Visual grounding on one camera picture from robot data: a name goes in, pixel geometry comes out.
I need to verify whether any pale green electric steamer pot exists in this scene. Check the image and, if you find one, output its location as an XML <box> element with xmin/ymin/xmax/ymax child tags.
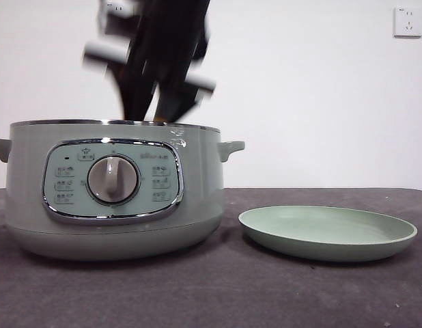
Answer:
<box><xmin>0</xmin><ymin>119</ymin><xmax>247</xmax><ymax>262</ymax></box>

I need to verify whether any pale green round plate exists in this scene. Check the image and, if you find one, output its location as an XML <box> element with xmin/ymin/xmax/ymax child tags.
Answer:
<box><xmin>238</xmin><ymin>205</ymin><xmax>419</xmax><ymax>263</ymax></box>

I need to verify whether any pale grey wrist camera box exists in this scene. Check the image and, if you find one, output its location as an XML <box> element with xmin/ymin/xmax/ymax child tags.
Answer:
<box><xmin>82</xmin><ymin>39</ymin><xmax>217</xmax><ymax>97</ymax></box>

